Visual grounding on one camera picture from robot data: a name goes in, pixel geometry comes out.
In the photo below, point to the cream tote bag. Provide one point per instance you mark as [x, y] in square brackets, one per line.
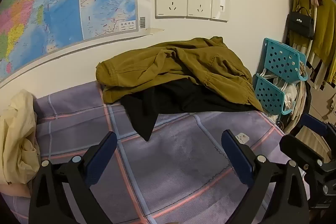
[299, 100]

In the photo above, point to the pink garment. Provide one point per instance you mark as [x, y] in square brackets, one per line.
[13, 190]

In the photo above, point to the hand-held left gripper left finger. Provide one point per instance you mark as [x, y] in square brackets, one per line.
[101, 158]

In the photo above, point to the olive green jacket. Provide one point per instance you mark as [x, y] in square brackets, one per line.
[183, 64]

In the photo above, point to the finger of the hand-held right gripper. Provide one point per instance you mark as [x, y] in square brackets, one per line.
[299, 151]
[315, 125]

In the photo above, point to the black garment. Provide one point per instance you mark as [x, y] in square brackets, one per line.
[162, 100]

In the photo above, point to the colourful wall map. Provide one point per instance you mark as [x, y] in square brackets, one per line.
[65, 3]

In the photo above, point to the white wall socket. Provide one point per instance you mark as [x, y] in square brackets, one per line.
[170, 2]
[199, 3]

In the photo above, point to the purple plaid bed sheet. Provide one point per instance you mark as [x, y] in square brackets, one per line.
[170, 161]

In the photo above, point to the hanging yellow sweater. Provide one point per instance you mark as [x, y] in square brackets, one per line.
[324, 29]

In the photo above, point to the teal perforated storage rack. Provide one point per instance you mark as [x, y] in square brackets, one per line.
[275, 58]

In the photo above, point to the cream garment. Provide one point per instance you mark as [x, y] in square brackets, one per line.
[18, 140]

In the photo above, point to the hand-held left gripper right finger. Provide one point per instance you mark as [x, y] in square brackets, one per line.
[237, 158]

